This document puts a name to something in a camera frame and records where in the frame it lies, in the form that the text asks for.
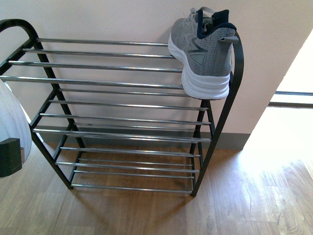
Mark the grey sneaker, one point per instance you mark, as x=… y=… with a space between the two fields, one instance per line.
x=203 y=43
x=13 y=122

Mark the black metal shoe rack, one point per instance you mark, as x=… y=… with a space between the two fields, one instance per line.
x=111 y=114

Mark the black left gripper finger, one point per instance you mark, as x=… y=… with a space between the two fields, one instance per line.
x=10 y=156

